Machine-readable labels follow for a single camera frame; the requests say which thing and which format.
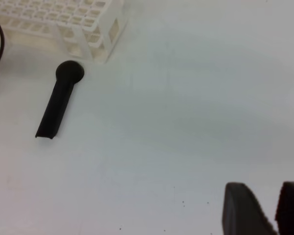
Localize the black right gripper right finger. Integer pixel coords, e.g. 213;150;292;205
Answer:
275;182;294;235

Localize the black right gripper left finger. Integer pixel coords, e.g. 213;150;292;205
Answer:
222;182;277;235

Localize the white test tube rack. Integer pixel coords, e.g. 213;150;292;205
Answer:
0;0;130;63

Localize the black round-headed handle tool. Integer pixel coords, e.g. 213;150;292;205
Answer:
35;60;84;139

